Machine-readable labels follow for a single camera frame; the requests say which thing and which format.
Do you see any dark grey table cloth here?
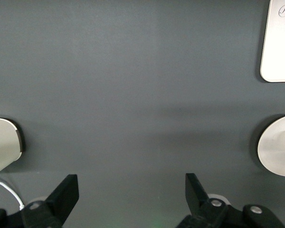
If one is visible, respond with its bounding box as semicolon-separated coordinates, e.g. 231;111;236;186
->
0;0;285;228

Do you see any round cream plate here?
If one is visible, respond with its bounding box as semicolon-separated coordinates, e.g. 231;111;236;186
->
257;114;285;178

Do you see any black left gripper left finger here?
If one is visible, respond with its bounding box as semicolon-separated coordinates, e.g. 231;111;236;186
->
0;174;80;228

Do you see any cream rabbit print tray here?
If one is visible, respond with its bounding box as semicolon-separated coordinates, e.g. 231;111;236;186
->
259;0;285;83

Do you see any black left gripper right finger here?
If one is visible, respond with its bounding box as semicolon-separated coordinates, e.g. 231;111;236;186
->
175;173;285;228

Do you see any cream toaster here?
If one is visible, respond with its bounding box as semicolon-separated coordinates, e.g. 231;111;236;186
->
0;117;23;178

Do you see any white toaster power cord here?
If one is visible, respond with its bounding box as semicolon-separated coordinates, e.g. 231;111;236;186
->
0;177;25;211

